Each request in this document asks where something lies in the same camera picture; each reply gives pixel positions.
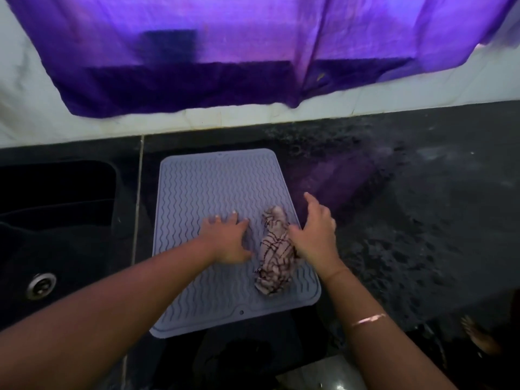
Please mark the person's bare foot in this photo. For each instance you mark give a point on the person's bare foot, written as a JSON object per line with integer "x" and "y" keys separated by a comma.
{"x": 481, "y": 337}

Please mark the black kitchen sink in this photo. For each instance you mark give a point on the black kitchen sink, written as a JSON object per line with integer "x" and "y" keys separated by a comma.
{"x": 61, "y": 223}

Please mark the grey wavy silicone drying mat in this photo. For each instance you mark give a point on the grey wavy silicone drying mat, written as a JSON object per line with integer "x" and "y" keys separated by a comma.
{"x": 203, "y": 186}

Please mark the beige checked cloth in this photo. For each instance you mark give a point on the beige checked cloth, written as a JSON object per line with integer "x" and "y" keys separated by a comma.
{"x": 276, "y": 255}

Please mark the person's right fingers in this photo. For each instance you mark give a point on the person's right fingers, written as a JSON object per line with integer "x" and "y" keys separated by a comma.
{"x": 313, "y": 207}

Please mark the person's right hand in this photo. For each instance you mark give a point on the person's right hand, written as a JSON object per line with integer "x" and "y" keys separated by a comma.
{"x": 317, "y": 239}

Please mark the metal sink drain strainer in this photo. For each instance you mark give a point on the metal sink drain strainer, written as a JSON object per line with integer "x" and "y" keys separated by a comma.
{"x": 40, "y": 285}

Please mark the person's left hand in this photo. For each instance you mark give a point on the person's left hand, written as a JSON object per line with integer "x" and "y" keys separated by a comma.
{"x": 227, "y": 241}

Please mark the person's right forearm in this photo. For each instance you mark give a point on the person's right forearm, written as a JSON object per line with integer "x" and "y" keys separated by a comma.
{"x": 378, "y": 345}

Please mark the purple curtain cloth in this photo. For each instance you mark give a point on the purple curtain cloth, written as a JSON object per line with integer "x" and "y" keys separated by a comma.
{"x": 211, "y": 77}

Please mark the thin copper bangle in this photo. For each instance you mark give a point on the thin copper bangle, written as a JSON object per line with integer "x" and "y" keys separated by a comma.
{"x": 367, "y": 320}

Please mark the person's left thumb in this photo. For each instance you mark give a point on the person's left thumb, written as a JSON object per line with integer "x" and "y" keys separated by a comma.
{"x": 245, "y": 256}

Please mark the person's left forearm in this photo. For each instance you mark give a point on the person's left forearm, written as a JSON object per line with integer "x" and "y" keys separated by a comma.
{"x": 105, "y": 312}

